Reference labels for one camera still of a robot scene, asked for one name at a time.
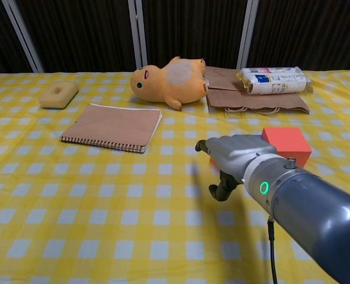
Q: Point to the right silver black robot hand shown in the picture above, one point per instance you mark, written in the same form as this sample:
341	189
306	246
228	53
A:
237	151

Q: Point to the large red foam cube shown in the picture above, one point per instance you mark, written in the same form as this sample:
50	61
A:
287	142

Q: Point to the brown paper bag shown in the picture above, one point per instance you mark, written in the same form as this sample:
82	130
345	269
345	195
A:
251	102

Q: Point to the white rolls in plastic pack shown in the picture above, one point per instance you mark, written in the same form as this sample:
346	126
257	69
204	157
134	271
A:
275	81

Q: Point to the yellow plush toy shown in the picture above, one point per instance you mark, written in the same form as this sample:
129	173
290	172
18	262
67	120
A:
163	85

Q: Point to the brown spiral notebook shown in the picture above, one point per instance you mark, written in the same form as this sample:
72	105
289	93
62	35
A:
112	127

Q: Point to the yellow white checkered tablecloth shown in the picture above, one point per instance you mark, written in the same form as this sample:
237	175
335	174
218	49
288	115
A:
74	207

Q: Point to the yellow sponge with hole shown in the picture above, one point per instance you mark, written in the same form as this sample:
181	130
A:
59	99

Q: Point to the grey metal partition post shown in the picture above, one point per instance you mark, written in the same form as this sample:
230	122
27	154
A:
137	32
247	32
22	35

